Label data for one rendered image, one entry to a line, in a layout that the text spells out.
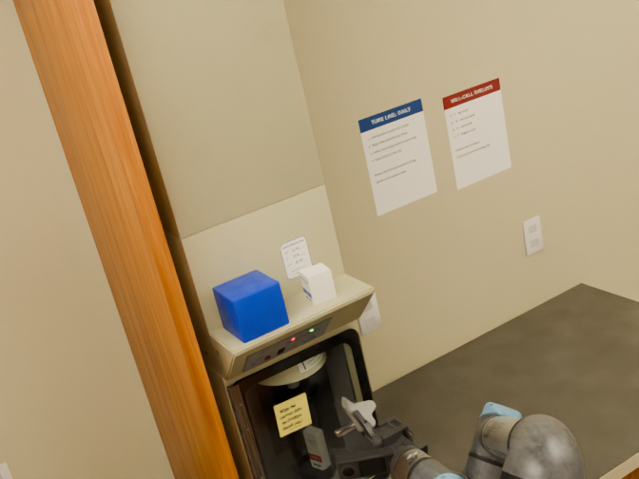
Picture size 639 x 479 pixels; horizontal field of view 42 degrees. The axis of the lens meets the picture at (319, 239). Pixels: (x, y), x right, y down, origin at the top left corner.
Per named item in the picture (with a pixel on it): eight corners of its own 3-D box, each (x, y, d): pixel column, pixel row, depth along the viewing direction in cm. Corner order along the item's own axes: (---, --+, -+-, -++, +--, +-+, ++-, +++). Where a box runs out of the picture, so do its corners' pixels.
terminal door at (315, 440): (275, 541, 179) (228, 384, 165) (390, 476, 191) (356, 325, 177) (276, 543, 178) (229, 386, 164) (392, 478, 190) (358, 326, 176)
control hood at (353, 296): (221, 377, 164) (207, 334, 161) (355, 314, 177) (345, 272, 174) (244, 398, 154) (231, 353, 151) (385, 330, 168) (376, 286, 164)
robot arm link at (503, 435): (534, 398, 116) (472, 396, 164) (512, 474, 114) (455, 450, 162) (614, 427, 115) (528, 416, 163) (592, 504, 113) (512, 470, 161)
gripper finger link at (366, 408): (360, 389, 175) (385, 424, 170) (337, 400, 172) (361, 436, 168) (362, 381, 172) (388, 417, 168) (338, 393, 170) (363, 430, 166)
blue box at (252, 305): (222, 328, 161) (211, 287, 158) (267, 309, 165) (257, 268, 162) (244, 344, 153) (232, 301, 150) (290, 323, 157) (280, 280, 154)
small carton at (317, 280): (304, 296, 167) (298, 270, 164) (327, 289, 168) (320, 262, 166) (314, 305, 162) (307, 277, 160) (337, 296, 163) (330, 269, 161)
